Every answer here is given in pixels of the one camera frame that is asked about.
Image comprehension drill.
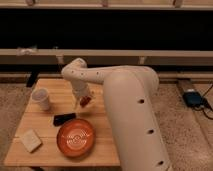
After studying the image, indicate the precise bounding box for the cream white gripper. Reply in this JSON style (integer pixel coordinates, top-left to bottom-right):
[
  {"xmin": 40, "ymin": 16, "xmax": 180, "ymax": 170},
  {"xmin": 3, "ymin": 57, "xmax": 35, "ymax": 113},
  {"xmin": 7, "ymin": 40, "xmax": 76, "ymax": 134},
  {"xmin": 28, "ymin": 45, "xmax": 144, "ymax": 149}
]
[{"xmin": 72, "ymin": 82, "xmax": 91, "ymax": 108}]

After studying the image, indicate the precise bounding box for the black rectangular block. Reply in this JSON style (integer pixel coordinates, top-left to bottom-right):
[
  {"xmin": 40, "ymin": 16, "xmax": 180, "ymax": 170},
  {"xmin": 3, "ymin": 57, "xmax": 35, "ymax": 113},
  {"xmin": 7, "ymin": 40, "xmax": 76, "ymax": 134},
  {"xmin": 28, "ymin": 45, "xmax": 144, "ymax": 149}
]
[{"xmin": 53, "ymin": 113, "xmax": 76, "ymax": 126}]

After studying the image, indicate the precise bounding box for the wooden table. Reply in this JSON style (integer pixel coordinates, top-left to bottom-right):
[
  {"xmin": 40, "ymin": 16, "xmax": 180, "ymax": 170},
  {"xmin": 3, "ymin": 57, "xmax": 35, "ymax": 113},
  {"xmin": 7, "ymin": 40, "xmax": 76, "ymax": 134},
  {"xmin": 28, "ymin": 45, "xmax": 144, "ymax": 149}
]
[{"xmin": 4, "ymin": 79, "xmax": 120, "ymax": 167}]

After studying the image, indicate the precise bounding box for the black cable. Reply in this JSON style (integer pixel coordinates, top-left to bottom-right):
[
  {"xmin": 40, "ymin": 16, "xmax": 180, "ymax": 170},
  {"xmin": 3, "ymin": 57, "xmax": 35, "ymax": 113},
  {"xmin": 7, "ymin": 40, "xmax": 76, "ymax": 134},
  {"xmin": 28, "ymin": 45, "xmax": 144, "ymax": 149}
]
[{"xmin": 199, "ymin": 83, "xmax": 213, "ymax": 121}]

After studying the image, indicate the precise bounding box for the beige sponge block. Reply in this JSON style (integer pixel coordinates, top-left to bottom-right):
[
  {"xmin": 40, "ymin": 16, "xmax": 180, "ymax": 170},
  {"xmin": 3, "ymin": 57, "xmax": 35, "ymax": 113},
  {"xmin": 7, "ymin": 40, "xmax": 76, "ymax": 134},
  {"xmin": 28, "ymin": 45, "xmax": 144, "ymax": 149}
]
[{"xmin": 20, "ymin": 130, "xmax": 42, "ymax": 153}]

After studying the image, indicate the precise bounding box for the white paper cup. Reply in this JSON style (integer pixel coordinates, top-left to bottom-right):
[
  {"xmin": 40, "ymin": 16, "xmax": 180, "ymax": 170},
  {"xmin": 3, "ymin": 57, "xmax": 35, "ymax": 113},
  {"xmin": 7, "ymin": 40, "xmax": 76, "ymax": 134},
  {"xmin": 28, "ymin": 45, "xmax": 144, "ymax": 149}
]
[{"xmin": 31, "ymin": 88, "xmax": 50, "ymax": 111}]

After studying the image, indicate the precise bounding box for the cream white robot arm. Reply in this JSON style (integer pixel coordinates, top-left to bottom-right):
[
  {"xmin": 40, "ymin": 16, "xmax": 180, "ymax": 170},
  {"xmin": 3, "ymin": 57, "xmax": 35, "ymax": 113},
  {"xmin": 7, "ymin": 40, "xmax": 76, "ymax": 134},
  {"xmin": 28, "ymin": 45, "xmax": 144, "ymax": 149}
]
[{"xmin": 61, "ymin": 58, "xmax": 173, "ymax": 171}]

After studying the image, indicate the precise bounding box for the orange patterned plate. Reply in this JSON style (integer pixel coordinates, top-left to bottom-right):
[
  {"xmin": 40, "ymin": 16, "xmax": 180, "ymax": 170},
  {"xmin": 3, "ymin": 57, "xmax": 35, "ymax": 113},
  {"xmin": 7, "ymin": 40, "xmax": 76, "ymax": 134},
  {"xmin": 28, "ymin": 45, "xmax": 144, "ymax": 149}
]
[{"xmin": 57, "ymin": 119, "xmax": 95, "ymax": 158}]

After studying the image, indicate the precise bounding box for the black power adapter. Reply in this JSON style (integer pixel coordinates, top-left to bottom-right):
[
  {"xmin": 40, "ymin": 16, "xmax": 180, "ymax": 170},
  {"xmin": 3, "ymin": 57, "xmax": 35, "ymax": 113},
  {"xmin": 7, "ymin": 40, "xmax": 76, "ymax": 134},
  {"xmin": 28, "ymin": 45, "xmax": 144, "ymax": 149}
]
[{"xmin": 182, "ymin": 89, "xmax": 206, "ymax": 108}]

